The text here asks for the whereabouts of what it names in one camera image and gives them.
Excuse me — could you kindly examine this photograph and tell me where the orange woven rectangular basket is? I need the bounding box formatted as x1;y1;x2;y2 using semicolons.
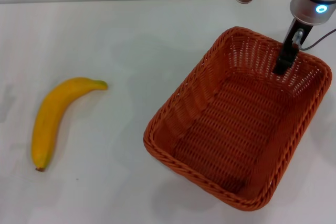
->
143;26;333;212

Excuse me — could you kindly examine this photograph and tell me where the yellow banana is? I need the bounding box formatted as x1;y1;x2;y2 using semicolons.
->
31;77;109;173

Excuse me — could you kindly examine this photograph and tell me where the thin dark cable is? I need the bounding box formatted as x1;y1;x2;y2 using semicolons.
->
301;28;336;50

